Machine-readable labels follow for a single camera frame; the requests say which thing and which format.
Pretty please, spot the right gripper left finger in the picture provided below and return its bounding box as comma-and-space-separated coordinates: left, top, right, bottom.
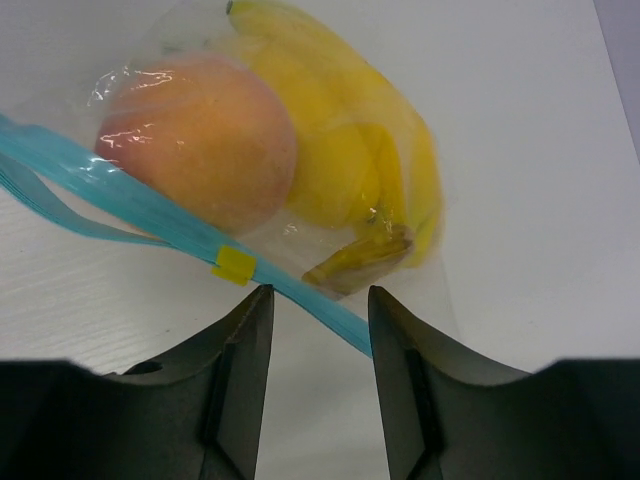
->
99, 286, 274, 479

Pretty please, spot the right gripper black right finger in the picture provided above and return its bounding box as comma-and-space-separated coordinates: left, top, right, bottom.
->
368, 286, 529, 479

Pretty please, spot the yellow banana bunch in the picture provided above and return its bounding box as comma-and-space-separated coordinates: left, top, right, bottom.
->
226, 1, 444, 298

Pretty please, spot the orange peach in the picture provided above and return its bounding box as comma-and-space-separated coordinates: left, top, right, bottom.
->
94, 53, 297, 234

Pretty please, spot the clear zip top bag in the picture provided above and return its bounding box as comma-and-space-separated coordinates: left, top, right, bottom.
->
1, 1, 455, 353

